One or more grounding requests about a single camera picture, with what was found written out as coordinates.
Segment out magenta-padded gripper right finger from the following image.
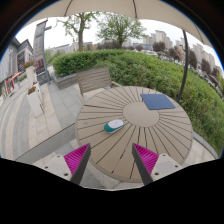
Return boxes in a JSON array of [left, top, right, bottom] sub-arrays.
[[131, 143, 184, 186]]

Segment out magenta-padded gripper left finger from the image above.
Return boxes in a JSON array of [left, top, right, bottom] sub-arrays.
[[42, 143, 92, 186]]

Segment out white and teal computer mouse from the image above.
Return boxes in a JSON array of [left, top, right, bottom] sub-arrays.
[[103, 118, 125, 134]]

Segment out dark blue mouse pad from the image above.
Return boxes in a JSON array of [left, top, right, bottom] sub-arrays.
[[139, 93, 177, 111]]

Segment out white planter with flowers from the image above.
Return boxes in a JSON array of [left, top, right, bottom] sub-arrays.
[[22, 60, 38, 88], [26, 84, 45, 118]]

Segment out brown slatted outdoor chair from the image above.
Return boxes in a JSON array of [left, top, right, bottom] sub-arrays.
[[76, 67, 123, 101]]

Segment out dark curved umbrella pole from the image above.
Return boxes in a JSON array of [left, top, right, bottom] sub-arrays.
[[175, 29, 190, 104]]

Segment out grey storefront building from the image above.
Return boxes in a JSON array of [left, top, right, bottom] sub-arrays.
[[0, 37, 34, 98]]

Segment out tall grey sign pillar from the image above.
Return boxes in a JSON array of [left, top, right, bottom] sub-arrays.
[[32, 19, 53, 86]]

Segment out distant apartment buildings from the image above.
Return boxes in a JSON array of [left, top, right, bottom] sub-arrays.
[[121, 29, 224, 79]]

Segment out tall bare-trunk tree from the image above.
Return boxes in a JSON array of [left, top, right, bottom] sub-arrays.
[[56, 11, 101, 53]]

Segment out round leafy green tree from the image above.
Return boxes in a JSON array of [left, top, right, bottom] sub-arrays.
[[95, 12, 148, 50]]

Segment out beige patio umbrella canopy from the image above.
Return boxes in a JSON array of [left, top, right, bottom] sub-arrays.
[[24, 0, 214, 48]]

